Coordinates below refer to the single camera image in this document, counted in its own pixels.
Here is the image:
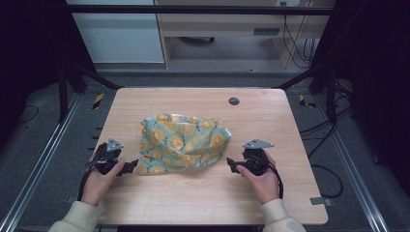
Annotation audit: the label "grey tape strip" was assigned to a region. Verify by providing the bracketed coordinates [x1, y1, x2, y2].
[309, 196, 334, 208]

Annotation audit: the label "white cabinet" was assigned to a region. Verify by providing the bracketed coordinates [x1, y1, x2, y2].
[65, 0, 166, 65]

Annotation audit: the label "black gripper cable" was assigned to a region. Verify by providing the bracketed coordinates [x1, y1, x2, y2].
[76, 163, 99, 203]
[266, 159, 285, 200]

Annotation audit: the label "teal cloth with yellow print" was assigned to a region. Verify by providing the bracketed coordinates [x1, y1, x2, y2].
[137, 112, 233, 177]

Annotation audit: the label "black floor cables bundle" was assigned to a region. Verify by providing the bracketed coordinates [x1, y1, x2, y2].
[299, 93, 356, 160]

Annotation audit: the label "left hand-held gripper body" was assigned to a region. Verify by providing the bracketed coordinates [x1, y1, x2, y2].
[86, 137, 126, 177]

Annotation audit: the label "person's left hand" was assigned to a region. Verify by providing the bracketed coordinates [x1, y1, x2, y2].
[80, 159, 127, 208]

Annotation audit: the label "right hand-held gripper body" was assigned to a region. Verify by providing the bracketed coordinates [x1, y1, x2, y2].
[241, 138, 276, 177]

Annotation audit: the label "black floor cable loop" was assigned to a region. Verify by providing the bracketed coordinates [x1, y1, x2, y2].
[308, 163, 345, 200]

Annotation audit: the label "person's right hand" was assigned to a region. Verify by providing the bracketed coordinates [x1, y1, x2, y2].
[236, 151, 280, 206]

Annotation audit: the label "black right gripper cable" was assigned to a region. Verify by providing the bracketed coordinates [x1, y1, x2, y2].
[266, 159, 285, 200]

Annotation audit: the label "black horizontal frame bar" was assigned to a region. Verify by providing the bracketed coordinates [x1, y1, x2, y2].
[63, 4, 337, 16]

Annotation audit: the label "thin black floor cable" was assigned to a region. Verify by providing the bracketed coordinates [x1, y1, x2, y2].
[15, 103, 41, 126]

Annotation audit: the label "black metal stand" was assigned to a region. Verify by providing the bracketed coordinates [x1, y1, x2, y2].
[273, 62, 339, 127]
[57, 59, 125, 124]

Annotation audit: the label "black hanging desk cables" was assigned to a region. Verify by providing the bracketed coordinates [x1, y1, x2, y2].
[280, 0, 318, 70]

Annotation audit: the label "yellow black striped tape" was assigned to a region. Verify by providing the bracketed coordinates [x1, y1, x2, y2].
[298, 94, 317, 109]
[92, 92, 106, 111]

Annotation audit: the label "aluminium floor rail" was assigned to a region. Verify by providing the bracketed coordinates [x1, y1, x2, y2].
[313, 95, 391, 232]
[0, 93, 82, 232]

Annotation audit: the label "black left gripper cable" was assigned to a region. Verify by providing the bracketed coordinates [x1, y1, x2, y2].
[76, 163, 99, 203]

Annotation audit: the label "light wooden desk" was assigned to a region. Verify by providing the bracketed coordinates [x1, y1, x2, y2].
[154, 0, 337, 70]

